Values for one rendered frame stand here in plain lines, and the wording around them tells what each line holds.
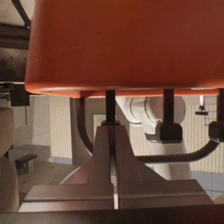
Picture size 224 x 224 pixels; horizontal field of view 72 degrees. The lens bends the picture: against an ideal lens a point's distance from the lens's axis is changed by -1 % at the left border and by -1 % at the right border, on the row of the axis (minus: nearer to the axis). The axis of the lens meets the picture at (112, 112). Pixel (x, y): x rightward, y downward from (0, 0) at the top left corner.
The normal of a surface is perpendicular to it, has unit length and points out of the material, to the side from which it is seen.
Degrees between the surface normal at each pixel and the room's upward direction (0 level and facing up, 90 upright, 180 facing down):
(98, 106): 90
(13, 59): 90
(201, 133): 90
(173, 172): 84
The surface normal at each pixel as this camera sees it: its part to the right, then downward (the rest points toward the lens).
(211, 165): -0.31, 0.07
